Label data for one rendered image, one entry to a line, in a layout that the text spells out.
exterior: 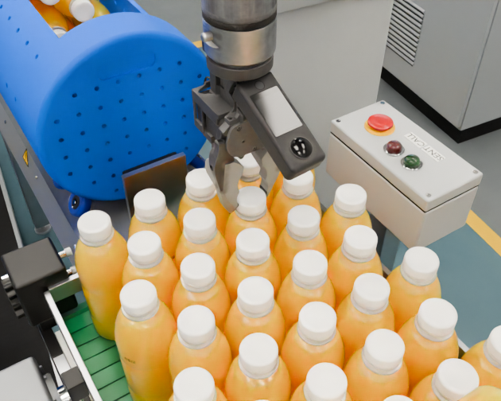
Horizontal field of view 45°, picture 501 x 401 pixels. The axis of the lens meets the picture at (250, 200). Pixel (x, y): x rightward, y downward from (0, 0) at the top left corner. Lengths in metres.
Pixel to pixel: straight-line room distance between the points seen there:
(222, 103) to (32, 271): 0.35
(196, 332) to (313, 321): 0.12
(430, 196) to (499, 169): 1.88
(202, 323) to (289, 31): 0.69
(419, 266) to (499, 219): 1.76
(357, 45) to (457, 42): 1.28
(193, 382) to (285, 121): 0.28
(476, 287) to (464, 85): 0.82
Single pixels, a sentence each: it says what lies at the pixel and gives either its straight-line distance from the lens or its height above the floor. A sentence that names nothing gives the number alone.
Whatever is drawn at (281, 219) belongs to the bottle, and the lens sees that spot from 0.81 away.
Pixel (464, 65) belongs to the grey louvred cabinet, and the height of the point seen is 0.36.
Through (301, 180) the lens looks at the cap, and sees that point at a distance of 0.78.
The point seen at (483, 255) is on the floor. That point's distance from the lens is 2.30.
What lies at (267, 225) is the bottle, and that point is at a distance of 0.77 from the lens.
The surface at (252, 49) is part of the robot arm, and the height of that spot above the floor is 1.32.
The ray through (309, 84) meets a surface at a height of 0.93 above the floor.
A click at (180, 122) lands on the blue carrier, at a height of 1.07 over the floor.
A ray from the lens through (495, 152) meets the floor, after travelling 2.75.
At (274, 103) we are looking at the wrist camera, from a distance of 0.65.
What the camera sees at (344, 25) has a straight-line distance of 1.26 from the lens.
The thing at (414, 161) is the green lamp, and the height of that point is 1.11.
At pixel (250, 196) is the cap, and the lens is 0.76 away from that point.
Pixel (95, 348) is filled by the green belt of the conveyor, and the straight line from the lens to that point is 0.89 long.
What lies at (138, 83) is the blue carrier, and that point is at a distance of 0.88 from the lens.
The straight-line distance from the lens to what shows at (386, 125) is 0.88.
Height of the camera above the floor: 1.63
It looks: 44 degrees down
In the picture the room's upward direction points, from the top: straight up
